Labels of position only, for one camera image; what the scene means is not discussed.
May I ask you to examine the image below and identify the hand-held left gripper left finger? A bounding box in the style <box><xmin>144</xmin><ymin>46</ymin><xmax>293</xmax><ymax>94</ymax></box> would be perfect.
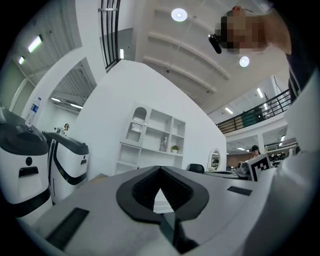
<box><xmin>33</xmin><ymin>165</ymin><xmax>181</xmax><ymax>256</ymax></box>

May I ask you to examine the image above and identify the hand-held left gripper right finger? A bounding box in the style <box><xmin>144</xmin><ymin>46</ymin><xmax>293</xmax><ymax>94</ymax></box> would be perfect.
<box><xmin>159</xmin><ymin>165</ymin><xmax>275</xmax><ymax>256</ymax></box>

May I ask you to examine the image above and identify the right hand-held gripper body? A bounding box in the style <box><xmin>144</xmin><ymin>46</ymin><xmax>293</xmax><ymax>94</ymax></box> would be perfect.
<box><xmin>236</xmin><ymin>153</ymin><xmax>272</xmax><ymax>182</ymax></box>

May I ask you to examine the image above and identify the oval white mirror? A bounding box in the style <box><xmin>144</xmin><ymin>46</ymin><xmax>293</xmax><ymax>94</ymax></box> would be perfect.
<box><xmin>207</xmin><ymin>147</ymin><xmax>222</xmax><ymax>171</ymax></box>

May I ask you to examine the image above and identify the white black robot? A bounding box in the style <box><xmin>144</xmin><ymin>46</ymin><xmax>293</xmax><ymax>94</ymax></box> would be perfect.
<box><xmin>42</xmin><ymin>131</ymin><xmax>90</xmax><ymax>205</ymax></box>
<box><xmin>0</xmin><ymin>107</ymin><xmax>54</xmax><ymax>218</ymax></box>

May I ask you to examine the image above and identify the black office chair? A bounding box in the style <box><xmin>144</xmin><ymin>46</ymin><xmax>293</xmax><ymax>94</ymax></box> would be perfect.
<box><xmin>187</xmin><ymin>163</ymin><xmax>206</xmax><ymax>174</ymax></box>

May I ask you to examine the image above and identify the black metal railing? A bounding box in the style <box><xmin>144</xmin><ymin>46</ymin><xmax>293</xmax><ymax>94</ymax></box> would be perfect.
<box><xmin>216</xmin><ymin>87</ymin><xmax>293</xmax><ymax>136</ymax></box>
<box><xmin>98</xmin><ymin>0</ymin><xmax>121</xmax><ymax>73</ymax></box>

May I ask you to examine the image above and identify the pale upright book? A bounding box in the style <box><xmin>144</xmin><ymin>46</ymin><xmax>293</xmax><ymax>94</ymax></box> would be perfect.
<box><xmin>159</xmin><ymin>136</ymin><xmax>169</xmax><ymax>153</ymax></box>

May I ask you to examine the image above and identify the white shelf unit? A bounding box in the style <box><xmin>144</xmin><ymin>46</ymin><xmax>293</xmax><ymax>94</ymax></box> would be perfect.
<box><xmin>114</xmin><ymin>104</ymin><xmax>187</xmax><ymax>176</ymax></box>

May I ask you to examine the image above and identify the person's black shirt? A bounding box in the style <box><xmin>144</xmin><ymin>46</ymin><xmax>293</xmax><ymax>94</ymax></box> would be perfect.
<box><xmin>286</xmin><ymin>51</ymin><xmax>310</xmax><ymax>106</ymax></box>

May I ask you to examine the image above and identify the clear water bottle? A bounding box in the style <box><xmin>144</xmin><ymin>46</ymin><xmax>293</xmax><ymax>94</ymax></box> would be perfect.
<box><xmin>24</xmin><ymin>96</ymin><xmax>42</xmax><ymax>132</ymax></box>

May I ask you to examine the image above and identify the person's head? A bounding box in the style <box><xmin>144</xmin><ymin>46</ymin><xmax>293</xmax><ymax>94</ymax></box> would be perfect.
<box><xmin>214</xmin><ymin>4</ymin><xmax>293</xmax><ymax>56</ymax></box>

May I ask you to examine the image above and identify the black head-worn camera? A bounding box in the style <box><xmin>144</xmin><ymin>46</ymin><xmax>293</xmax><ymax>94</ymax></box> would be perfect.
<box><xmin>207</xmin><ymin>33</ymin><xmax>223</xmax><ymax>55</ymax></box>

